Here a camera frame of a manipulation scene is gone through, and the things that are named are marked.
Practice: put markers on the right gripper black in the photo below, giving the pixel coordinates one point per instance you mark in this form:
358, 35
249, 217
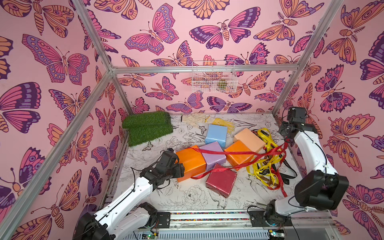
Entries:
288, 130

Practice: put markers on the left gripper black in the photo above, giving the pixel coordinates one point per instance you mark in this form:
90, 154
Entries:
179, 170

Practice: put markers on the large orange gift box back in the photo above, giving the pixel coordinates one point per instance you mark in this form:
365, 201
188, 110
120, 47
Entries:
193, 162

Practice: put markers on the purple gift box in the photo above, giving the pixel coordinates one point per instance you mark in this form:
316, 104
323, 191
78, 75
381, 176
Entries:
211, 159

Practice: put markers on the peach gift box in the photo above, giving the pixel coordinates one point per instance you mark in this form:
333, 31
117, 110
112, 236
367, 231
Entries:
250, 140

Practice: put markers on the dark red gift box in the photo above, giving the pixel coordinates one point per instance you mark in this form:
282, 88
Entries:
221, 181

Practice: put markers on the light blue gift box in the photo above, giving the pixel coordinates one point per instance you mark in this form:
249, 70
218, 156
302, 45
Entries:
218, 134

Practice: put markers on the yellow ribbon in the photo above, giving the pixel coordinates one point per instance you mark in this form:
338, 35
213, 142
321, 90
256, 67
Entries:
267, 175
270, 144

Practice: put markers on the black printed ribbon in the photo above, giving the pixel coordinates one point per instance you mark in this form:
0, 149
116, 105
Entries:
288, 173

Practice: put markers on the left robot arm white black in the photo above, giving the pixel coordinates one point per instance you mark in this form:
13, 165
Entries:
128, 212

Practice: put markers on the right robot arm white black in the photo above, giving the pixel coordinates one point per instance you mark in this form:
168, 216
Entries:
322, 188

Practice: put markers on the green artificial grass mat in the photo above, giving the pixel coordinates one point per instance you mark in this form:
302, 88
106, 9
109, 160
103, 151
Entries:
146, 127

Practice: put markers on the white work glove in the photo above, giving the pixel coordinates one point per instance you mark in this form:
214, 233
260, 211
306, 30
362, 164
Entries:
194, 119

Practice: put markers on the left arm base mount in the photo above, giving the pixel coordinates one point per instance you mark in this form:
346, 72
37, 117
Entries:
156, 219

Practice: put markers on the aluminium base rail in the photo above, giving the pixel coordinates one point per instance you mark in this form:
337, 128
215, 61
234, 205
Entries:
236, 225

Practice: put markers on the white wire basket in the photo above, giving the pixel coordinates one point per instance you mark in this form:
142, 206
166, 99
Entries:
211, 78

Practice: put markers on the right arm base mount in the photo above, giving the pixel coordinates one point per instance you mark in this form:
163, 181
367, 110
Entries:
267, 217

